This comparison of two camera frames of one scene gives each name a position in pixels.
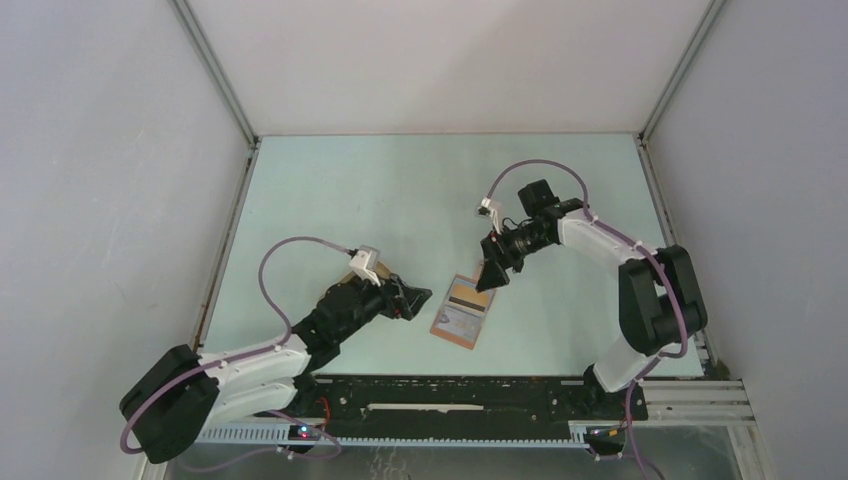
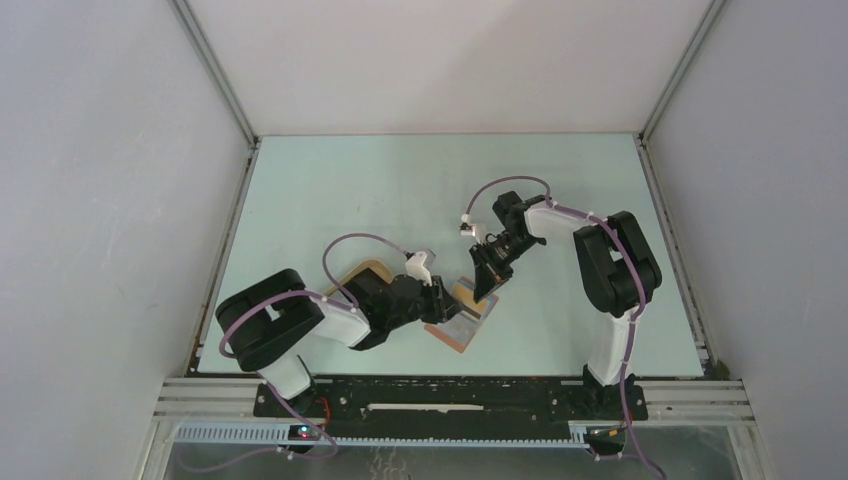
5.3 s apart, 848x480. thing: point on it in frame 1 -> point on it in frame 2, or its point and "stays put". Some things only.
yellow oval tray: (382, 272) stays put
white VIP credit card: (458, 322) stays put
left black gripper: (401, 301) -> (442, 306)
